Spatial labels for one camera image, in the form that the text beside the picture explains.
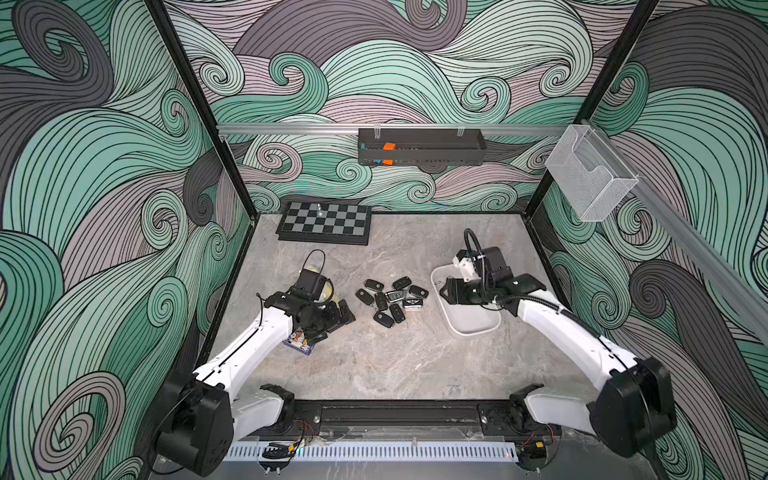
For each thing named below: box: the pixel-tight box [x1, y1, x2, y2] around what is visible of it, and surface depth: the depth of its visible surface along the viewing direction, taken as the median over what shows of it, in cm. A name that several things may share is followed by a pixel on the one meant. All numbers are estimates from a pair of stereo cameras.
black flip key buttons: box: [389, 303, 406, 323], surface depth 94 cm
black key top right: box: [392, 276, 412, 290], surface depth 100 cm
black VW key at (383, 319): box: [373, 311, 394, 328], surface depth 92 cm
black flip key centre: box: [375, 292, 388, 311], surface depth 97 cm
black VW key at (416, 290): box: [409, 285, 429, 298], surface depth 99 cm
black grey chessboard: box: [276, 201, 372, 245], surface depth 116 cm
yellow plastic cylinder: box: [317, 278, 334, 303], surface depth 73 cm
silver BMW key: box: [384, 290, 405, 303], surface depth 97 cm
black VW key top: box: [364, 279, 385, 291], surface depth 100 cm
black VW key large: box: [355, 288, 374, 305], surface depth 97 cm
